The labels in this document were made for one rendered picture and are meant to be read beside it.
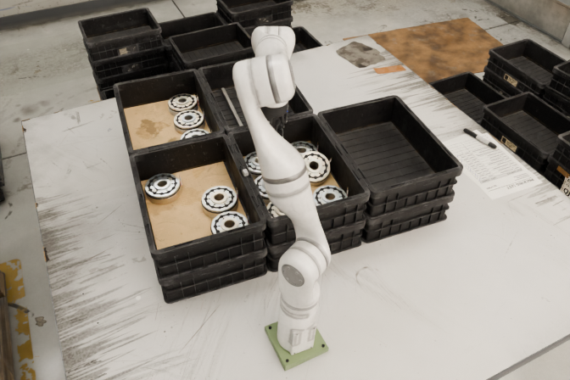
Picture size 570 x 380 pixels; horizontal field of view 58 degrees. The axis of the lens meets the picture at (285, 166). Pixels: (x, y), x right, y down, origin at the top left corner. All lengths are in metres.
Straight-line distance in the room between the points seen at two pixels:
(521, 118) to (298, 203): 1.93
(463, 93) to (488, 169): 1.22
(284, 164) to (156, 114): 0.97
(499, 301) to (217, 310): 0.77
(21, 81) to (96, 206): 2.28
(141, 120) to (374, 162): 0.82
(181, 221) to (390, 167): 0.67
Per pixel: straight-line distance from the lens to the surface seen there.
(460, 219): 1.74
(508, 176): 1.95
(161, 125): 1.84
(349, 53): 2.46
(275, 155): 0.99
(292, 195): 1.03
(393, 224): 1.59
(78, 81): 3.82
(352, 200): 1.40
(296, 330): 1.29
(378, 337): 1.43
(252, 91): 0.94
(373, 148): 1.73
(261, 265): 1.46
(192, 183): 1.60
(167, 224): 1.50
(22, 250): 2.76
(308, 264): 1.11
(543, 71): 3.27
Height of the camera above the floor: 1.93
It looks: 42 degrees down
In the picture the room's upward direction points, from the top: straight up
